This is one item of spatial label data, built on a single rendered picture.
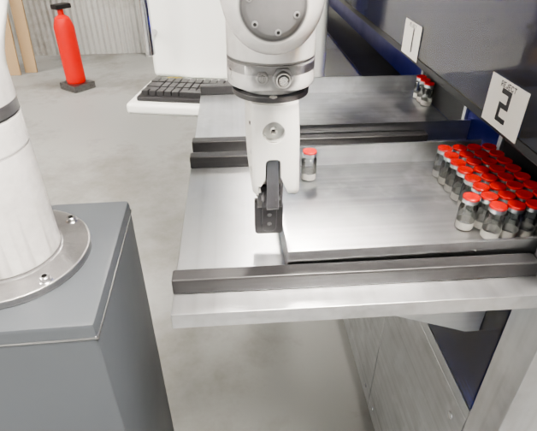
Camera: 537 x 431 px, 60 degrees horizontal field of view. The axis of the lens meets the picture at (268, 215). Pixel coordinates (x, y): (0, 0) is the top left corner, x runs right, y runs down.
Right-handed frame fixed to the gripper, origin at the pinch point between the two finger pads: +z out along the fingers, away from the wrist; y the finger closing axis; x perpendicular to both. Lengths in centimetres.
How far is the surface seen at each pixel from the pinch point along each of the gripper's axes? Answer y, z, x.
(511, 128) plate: 4.0, -8.6, -29.0
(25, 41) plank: 383, 69, 180
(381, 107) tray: 44, 4, -26
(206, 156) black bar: 20.3, 2.3, 8.1
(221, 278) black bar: -8.1, 2.3, 5.5
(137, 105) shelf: 71, 13, 28
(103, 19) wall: 439, 62, 125
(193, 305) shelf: -9.9, 4.3, 8.4
